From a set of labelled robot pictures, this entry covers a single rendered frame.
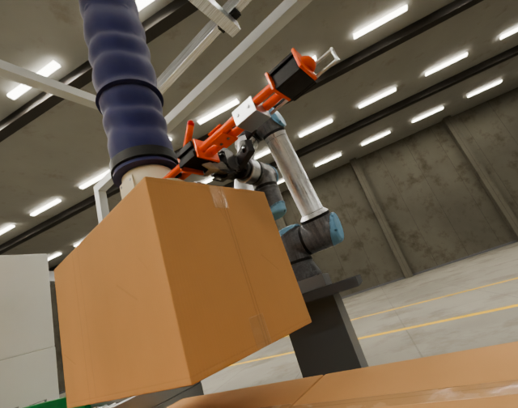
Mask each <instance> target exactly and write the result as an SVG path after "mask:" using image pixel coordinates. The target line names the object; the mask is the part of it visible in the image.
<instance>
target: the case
mask: <svg viewBox="0 0 518 408"><path fill-rule="evenodd" d="M54 278H55V287H56V296H57V311H58V320H59V329H60V337H61V345H62V362H63V370H64V378H65V387H66V403H67V408H73V407H78V406H85V405H90V404H95V403H99V402H107V401H111V400H117V399H121V398H125V397H133V396H138V395H143V394H147V393H155V392H159V391H164V390H169V389H177V388H181V387H185V386H190V385H194V384H196V383H197V382H199V381H201V380H204V379H206V378H207V377H208V376H211V375H213V374H215V373H216V372H219V371H221V370H223V369H224V368H226V367H228V366H230V365H232V364H234V363H236V362H238V361H240V360H241V359H243V358H245V357H247V356H249V355H251V354H253V353H255V352H256V351H259V350H260V349H262V348H264V347H266V346H268V345H270V344H271V343H273V342H276V341H277V340H279V339H281V338H284V337H286V336H287V335H288V334H291V333H293V332H295V331H296V330H298V329H301V328H303V327H304V326H306V325H308V324H310V323H312V320H311V317H310V315H309V313H308V309H307V307H306V304H305V302H304V298H303V296H302V293H301V291H300V289H299V285H298V283H297V280H296V277H295V274H294V271H293V269H292V267H291V263H290V261H289V258H288V256H287V252H286V250H285V247H284V245H283V242H282V239H281V236H280V234H279V231H278V228H277V225H276V223H275V221H274V217H273V215H272V212H271V209H270V206H269V203H268V201H267V199H266V196H265V193H264V192H261V191H254V190H248V189H236V188H230V187H223V186H217V185H205V184H198V183H192V182H186V181H174V180H168V179H161V178H154V177H148V176H145V177H143V178H142V179H141V180H140V182H139V183H138V184H137V185H136V186H135V187H134V188H133V189H132V190H131V191H130V192H129V193H128V194H127V195H126V196H125V197H124V198H123V199H122V200H121V201H120V202H119V203H118V204H117V205H116V206H115V207H114V208H113V209H112V211H111V212H110V213H109V214H108V215H107V216H106V217H105V218H104V219H103V220H102V221H101V222H100V223H99V224H98V225H97V226H96V227H95V228H94V229H93V230H92V231H91V232H90V233H89V234H88V235H87V236H86V237H85V238H84V239H83V241H82V242H81V243H80V244H79V245H78V246H77V247H76V248H75V249H74V250H73V251H72V252H71V253H70V254H69V255H68V256H67V257H66V258H65V259H64V260H63V261H62V262H61V263H60V264H59V265H58V266H57V267H56V268H55V269H54Z"/></svg>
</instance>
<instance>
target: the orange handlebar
mask: <svg viewBox="0 0 518 408"><path fill-rule="evenodd" d="M300 58H301V60H302V62H303V63H304V65H306V66H307V67H308V68H309V69H310V70H311V71H312V72H314V70H315V69H316V62H315V60H314V59H313V58H312V57H310V56H302V57H300ZM273 93H274V92H273V91H272V90H271V88H270V85H269V84H268V85H267V86H266V87H264V88H263V89H262V90H261V91H260V92H259V93H258V94H256V95H255V96H254V97H253V100H252V101H253V103H255V104H256V105H259V104H261V103H262V102H263V101H264V100H265V99H267V98H268V97H269V96H270V95H271V94H273ZM282 99H283V98H282V97H281V96H280V95H278V94H277V93H274V94H273V95H272V96H271V97H270V98H269V99H268V100H267V101H265V102H264V103H263V104H262V105H263V107H264V109H265V110H266V111H269V110H270V109H271V108H272V107H274V106H275V105H276V103H278V102H279V101H280V100H282ZM235 125H236V123H235V121H234V117H233V116H232V117H231V118H230V119H229V120H227V121H226V122H225V123H224V124H223V125H221V124H219V125H217V126H216V127H215V128H214V129H213V130H212V131H211V132H210V133H208V136H210V137H209V138H208V139H206V140H205V141H204V142H203V143H202V144H201V145H200V146H199V149H200V150H201V151H203V152H204V151H206V150H207V149H208V148H209V147H211V146H212V145H213V144H214V145H213V146H212V147H211V148H210V153H211V154H213V155H215V154H216V153H218V152H219V151H220V150H221V149H223V148H228V147H229V146H230V145H231V144H232V143H233V142H235V141H236V140H237V139H238V138H237V136H238V135H239V134H241V133H242V132H243V131H244V130H243V129H241V128H239V127H237V126H236V127H235V128H234V129H232V128H233V127H234V126H235ZM180 172H181V170H180V166H179V164H178V165H177V166H175V167H174V169H173V170H171V171H170V172H169V173H168V174H167V175H166V176H165V177H164V178H174V177H176V176H177V175H178V174H179V173H180ZM181 174H182V176H181V177H180V178H178V179H181V180H185V179H186V178H187V177H188V176H190V175H191V174H192V173H188V172H182V173H181ZM164 178H162V179H164Z"/></svg>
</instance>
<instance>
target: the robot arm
mask: <svg viewBox="0 0 518 408"><path fill-rule="evenodd" d="M270 116H271V118H270V119H269V120H267V121H266V122H265V123H263V124H262V125H261V126H259V127H258V128H257V132H256V133H255V134H254V135H253V136H252V137H251V138H250V139H249V140H247V138H246V137H245V135H244V131H243V132H242V133H241V134H239V135H238V136H237V138H238V139H237V140H236V141H235V147H236V150H237V154H236V156H234V154H233V153H232V152H231V151H229V150H228V149H227V148H223V149H221V150H220V151H219V152H218V156H219V160H220V162H219V163H215V162H214V163H211V162H210V161H209V162H206V163H204V164H202V166H203V167H205V168H207V169H208V170H207V171H206V173H205V174H204V176H209V175H211V176H212V177H213V179H212V180H213V181H219V180H216V179H217V178H219V179H221V181H220V182H224V181H225V180H231V181H233V180H235V184H234V188H236V189H248V190H254V191H261V192H264V193H265V196H266V199H267V201H268V203H269V206H270V209H271V212H272V215H273V217H274V221H275V220H276V219H280V218H282V217H283V216H284V215H285V214H286V212H287V209H286V206H285V202H284V201H283V198H282V195H281V192H280V189H279V187H278V172H277V170H276V169H275V168H274V167H273V166H271V165H270V164H265V163H262V162H260V161H257V160H255V151H256V150H257V147H258V144H259V142H260V141H262V140H265V142H266V144H267V146H268V148H269V149H270V152H271V154H272V156H273V157H274V161H275V163H276V164H277V166H278V169H279V171H280V172H281V174H282V177H283V179H284V181H285V182H286V184H287V187H288V189H289V190H290V192H291V196H292V197H293V199H294V201H295V204H296V205H297V207H298V209H299V212H300V214H301V215H302V219H301V221H300V222H301V224H302V226H300V225H299V224H294V225H290V226H287V227H285V228H283V229H282V230H280V231H279V234H280V236H281V239H282V242H283V245H284V247H285V250H286V252H287V256H288V258H289V261H290V263H291V267H292V269H293V271H294V274H295V277H296V280H297V282H298V281H301V280H304V279H306V278H311V277H313V276H316V275H318V274H322V272H321V269H320V268H319V267H318V266H317V265H316V263H315V262H314V261H313V259H312V255H311V254H314V253H317V252H320V251H321V250H324V249H327V248H330V247H332V246H335V245H336V244H339V243H341V242H342V241H343V240H344V232H343V229H342V225H341V222H340V220H339V218H338V216H337V215H336V214H335V213H334V212H331V213H330V212H329V209H327V208H324V207H323V206H322V205H321V202H320V200H319V198H318V197H317V195H316V192H315V190H314V188H313V187H312V184H311V182H310V180H309V179H308V176H307V174H306V172H305V171H304V168H303V166H302V164H301V163H300V161H299V158H298V156H297V154H296V153H295V150H294V148H293V146H292V145H291V142H290V140H289V138H288V137H287V133H286V131H285V129H284V127H285V126H286V125H287V124H286V122H285V120H284V119H283V117H282V116H281V114H280V113H279V112H278V111H276V112H275V113H274V114H272V115H271V114H270Z"/></svg>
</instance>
